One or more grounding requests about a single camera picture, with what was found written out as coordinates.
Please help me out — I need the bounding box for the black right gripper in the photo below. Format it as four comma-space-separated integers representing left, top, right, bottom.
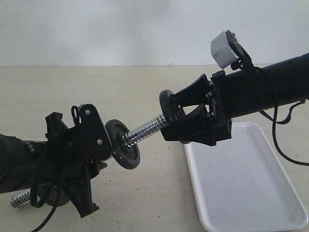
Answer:
161, 70, 232, 146

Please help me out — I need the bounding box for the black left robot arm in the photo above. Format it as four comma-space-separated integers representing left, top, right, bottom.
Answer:
0, 108, 112, 218

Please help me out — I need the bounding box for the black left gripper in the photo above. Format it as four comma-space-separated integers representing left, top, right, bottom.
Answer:
30, 112, 106, 218

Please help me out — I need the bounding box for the white rectangular tray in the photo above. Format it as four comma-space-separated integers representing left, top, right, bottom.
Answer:
184, 122, 309, 232

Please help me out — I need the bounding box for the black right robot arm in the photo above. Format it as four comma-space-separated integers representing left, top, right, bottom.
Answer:
159, 54, 309, 146

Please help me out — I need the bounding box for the chrome dumbbell bar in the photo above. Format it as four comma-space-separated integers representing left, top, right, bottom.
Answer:
10, 115, 168, 208

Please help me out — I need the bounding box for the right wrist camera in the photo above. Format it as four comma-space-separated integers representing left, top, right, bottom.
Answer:
210, 30, 255, 71

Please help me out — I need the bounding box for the black far-end weight plate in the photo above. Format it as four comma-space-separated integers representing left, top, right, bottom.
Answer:
105, 119, 140, 170

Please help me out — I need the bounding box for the black right camera cable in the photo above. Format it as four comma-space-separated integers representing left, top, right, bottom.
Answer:
260, 99, 309, 166

